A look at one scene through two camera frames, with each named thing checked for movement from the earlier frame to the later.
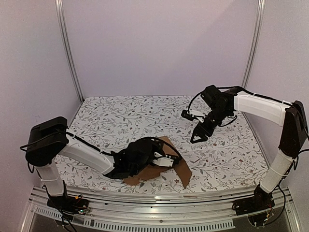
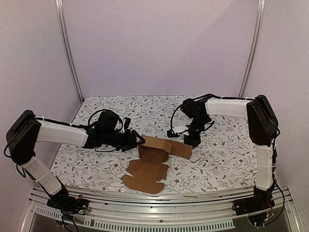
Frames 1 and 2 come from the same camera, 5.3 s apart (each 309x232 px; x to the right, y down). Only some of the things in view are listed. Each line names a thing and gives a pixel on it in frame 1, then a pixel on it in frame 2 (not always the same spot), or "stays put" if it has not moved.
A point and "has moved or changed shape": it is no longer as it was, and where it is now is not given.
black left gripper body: (156, 147) → (121, 142)
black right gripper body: (205, 124) → (191, 136)
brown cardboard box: (183, 171) has moved or changed shape
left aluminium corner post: (59, 6) stays put
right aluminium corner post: (254, 43) stays put
